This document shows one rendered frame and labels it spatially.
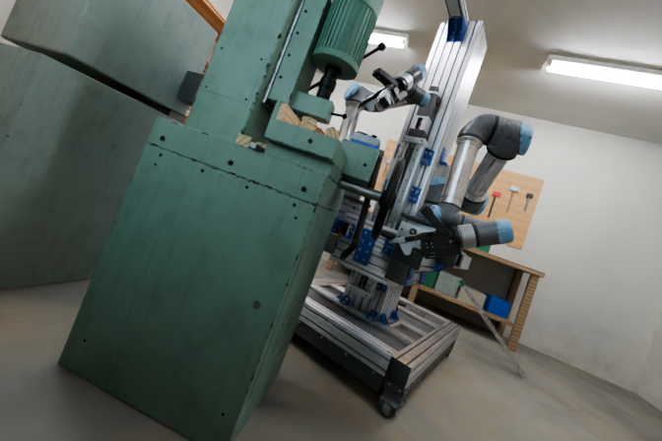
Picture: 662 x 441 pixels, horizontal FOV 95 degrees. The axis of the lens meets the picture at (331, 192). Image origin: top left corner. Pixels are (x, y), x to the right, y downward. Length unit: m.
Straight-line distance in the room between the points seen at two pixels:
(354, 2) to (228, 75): 0.50
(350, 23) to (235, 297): 0.94
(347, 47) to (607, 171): 4.08
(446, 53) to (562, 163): 2.91
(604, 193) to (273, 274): 4.31
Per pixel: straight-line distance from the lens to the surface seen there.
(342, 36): 1.15
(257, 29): 1.21
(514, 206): 4.41
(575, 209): 4.62
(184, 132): 1.04
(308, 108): 1.11
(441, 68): 2.05
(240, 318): 0.93
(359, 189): 1.03
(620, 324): 4.79
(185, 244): 0.98
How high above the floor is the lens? 0.72
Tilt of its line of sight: 3 degrees up
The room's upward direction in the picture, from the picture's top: 20 degrees clockwise
